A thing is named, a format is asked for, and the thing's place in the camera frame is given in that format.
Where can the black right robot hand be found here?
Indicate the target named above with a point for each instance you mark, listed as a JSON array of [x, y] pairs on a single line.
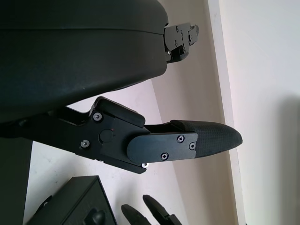
[[133, 213]]

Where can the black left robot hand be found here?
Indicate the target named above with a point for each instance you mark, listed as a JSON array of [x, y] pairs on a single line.
[[70, 58]]

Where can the black RealSense box lid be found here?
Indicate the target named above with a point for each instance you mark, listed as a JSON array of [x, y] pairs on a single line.
[[12, 182]]

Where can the black camera box base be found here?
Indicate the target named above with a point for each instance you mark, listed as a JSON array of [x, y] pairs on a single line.
[[77, 199]]

